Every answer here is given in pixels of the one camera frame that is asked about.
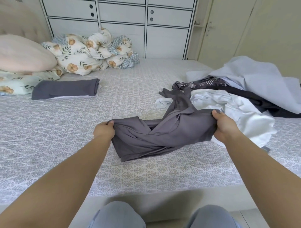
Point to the person's right hand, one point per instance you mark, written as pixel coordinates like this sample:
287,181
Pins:
225,126

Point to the person's left hand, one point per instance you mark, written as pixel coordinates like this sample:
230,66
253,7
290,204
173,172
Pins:
103,132

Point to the person's right thumb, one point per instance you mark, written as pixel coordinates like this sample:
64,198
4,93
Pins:
216,115

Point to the person's left thumb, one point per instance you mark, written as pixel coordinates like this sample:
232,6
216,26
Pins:
110,123

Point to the grey garment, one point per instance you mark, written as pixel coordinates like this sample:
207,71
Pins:
164,133
63,88

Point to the person's right forearm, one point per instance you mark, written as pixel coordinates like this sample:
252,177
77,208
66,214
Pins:
263,178

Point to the person's left forearm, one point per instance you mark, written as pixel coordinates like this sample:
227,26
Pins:
58,183

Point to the white crumpled garment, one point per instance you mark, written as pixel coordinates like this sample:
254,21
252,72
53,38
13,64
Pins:
244,117

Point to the dark patterned garment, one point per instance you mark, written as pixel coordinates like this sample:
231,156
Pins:
204,83

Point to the grey patterned bed sheet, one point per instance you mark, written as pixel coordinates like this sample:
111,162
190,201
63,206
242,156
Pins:
70,131

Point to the black crumpled garment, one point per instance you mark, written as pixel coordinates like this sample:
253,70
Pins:
270,105

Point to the small pale blue garment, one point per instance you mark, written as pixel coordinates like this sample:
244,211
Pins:
163,103

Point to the light blue crumpled garment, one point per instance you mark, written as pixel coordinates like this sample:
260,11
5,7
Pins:
256,75

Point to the grey folded garment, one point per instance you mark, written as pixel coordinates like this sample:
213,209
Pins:
63,88

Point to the floral crumpled quilt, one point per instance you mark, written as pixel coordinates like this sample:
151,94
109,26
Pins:
87,54

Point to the person's left leg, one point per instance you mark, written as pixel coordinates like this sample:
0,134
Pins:
117,217

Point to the person's leg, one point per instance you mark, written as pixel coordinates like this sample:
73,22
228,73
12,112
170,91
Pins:
211,218
117,217

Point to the cream door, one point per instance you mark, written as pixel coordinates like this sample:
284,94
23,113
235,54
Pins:
254,28

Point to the white panelled wardrobe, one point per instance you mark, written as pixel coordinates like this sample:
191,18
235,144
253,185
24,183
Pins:
122,25

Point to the floral pillow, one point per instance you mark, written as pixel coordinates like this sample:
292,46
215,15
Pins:
18,83

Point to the person's right leg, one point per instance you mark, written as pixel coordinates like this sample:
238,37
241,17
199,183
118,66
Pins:
211,218

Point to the pink pillow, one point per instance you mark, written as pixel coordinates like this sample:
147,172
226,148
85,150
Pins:
23,55

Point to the beige tufted headboard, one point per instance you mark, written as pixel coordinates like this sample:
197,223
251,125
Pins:
21,18

